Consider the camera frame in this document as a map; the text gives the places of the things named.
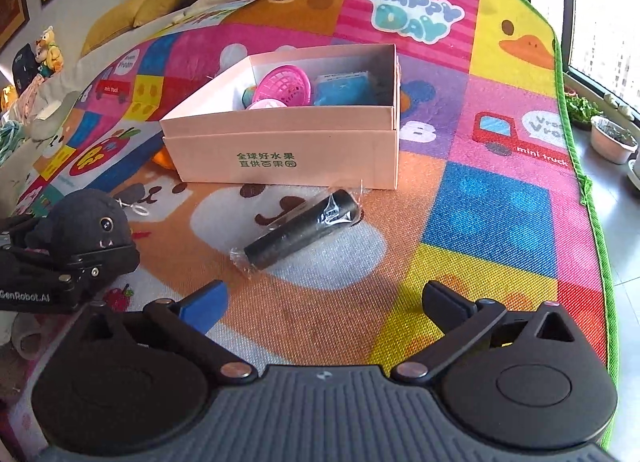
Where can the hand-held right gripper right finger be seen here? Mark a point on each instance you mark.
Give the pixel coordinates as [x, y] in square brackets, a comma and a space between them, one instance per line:
[442, 300]

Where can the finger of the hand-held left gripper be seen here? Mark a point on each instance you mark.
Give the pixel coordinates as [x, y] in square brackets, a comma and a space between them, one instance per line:
[100, 264]
[15, 232]

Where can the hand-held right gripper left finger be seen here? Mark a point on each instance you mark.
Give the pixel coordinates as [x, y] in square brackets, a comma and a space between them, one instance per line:
[207, 308]

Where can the black plush toy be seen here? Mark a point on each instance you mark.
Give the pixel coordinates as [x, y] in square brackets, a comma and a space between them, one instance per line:
[85, 217]

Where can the black cylinder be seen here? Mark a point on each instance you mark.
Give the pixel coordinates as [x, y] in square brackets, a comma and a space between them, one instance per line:
[295, 237]

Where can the pink cardboard box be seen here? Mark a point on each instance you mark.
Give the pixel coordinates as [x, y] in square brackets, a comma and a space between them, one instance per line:
[300, 152]

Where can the teal toy ball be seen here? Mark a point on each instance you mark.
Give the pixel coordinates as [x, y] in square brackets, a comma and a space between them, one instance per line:
[250, 96]

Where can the blue white wet wipes pack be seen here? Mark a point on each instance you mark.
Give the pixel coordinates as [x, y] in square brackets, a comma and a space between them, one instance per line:
[342, 89]

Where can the pink toy strainer basket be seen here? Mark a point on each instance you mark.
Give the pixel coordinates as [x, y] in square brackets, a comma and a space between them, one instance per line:
[285, 84]

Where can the beige slipper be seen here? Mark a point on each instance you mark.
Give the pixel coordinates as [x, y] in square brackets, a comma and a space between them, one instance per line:
[31, 337]

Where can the colourful printed play mat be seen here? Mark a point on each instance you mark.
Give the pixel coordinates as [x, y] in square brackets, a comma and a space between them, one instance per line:
[475, 222]

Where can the orange toy basketball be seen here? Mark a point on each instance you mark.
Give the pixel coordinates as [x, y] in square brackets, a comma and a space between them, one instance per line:
[161, 159]

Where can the pink patterned cloth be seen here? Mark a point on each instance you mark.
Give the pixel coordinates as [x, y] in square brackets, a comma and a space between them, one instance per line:
[30, 99]

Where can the black cushion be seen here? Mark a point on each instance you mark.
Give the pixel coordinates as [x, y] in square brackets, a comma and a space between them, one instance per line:
[25, 67]

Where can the orange bear stuffed toy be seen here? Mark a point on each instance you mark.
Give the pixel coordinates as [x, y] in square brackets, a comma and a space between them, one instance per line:
[49, 52]

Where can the pale pink round toy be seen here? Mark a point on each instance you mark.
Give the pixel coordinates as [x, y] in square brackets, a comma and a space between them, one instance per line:
[265, 104]

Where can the white planter pot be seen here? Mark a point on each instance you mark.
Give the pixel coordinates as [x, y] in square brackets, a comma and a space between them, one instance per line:
[612, 142]

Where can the green potted plant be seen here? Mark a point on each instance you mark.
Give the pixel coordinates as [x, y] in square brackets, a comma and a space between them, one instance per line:
[582, 109]

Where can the dark window frame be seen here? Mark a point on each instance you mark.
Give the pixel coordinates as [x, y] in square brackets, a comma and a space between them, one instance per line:
[555, 2]

